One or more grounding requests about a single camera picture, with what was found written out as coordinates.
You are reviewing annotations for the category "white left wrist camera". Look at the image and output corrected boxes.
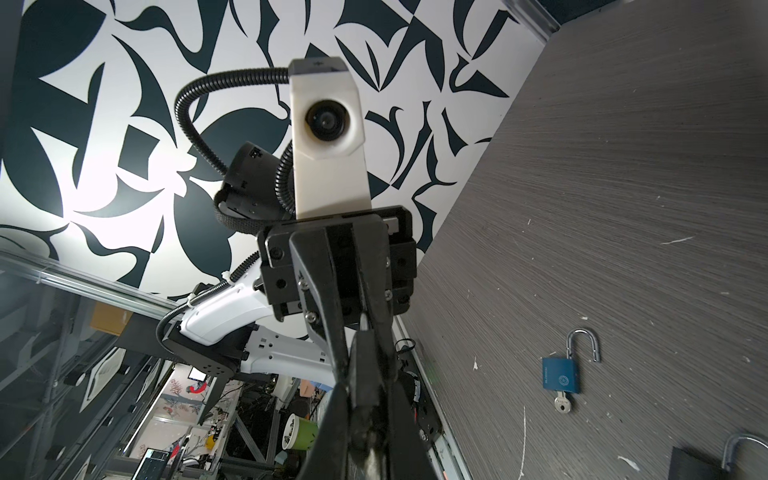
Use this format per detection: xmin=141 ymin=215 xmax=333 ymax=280
xmin=288 ymin=57 xmax=372 ymax=220

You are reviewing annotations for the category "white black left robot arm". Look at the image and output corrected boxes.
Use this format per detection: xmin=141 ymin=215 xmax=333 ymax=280
xmin=155 ymin=141 xmax=417 ymax=403

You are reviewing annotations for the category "blue padlock left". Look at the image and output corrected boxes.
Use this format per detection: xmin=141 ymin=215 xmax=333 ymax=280
xmin=541 ymin=328 xmax=602 ymax=394

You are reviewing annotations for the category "black padlock middle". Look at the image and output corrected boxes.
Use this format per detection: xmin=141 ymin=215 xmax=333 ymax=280
xmin=667 ymin=432 xmax=767 ymax=480

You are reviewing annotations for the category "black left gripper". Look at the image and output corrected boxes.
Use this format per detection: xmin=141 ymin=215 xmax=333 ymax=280
xmin=258 ymin=206 xmax=417 ymax=383

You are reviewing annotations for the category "silver key in left padlock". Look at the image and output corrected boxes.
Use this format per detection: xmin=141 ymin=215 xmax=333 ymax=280
xmin=554 ymin=391 xmax=572 ymax=414

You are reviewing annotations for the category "black corrugated cable conduit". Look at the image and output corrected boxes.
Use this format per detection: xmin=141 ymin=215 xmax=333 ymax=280
xmin=173 ymin=67 xmax=296 ymax=235

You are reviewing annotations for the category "green white paper cup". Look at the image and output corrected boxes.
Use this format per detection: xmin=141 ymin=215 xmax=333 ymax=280
xmin=281 ymin=414 xmax=319 ymax=451

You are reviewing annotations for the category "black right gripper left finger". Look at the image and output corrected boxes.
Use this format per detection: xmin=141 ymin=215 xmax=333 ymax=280
xmin=302 ymin=383 xmax=349 ymax=480

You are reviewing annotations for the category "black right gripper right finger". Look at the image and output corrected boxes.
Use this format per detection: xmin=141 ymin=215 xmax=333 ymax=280
xmin=387 ymin=382 xmax=438 ymax=480

